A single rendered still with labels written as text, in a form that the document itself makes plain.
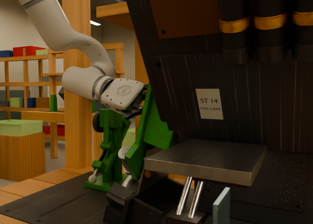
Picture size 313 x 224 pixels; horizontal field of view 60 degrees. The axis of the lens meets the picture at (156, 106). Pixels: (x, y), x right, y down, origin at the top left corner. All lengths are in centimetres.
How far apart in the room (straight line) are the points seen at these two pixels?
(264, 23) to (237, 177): 21
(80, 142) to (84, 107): 16
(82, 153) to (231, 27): 102
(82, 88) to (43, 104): 575
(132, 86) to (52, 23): 27
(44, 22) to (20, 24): 898
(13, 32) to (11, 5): 78
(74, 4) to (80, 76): 54
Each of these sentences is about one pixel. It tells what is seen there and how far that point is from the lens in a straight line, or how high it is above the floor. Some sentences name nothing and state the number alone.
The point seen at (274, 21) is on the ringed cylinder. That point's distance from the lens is 40.
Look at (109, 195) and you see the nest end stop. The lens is 72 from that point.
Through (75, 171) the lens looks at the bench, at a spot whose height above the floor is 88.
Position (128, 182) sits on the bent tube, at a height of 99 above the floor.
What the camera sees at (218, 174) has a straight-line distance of 39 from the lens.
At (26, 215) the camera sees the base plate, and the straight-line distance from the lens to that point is 86.
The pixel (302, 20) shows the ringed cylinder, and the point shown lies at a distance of 40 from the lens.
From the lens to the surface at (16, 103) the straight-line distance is 714.
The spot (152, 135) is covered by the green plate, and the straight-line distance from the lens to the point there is 63.
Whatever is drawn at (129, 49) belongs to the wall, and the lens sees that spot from 1223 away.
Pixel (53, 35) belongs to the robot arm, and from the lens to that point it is 80.
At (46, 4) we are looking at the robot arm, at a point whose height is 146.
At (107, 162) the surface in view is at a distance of 96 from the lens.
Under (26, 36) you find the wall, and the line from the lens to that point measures 987.
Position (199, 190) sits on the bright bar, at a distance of 55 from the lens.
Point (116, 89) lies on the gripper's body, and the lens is 77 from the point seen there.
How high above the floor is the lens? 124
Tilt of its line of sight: 3 degrees down
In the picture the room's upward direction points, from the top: straight up
